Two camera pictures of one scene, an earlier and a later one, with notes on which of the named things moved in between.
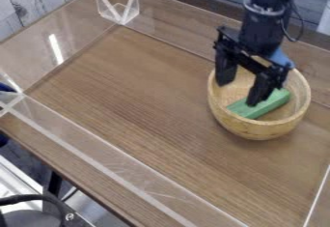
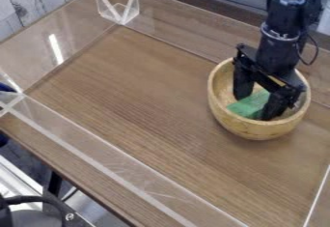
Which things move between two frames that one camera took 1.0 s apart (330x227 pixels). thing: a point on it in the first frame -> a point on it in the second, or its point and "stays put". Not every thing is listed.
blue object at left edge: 9,89 stays put
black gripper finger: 268,81 -> 280,99
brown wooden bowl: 276,122 stays put
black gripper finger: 226,64 -> 242,83
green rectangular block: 276,99 stays put
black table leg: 55,183 stays put
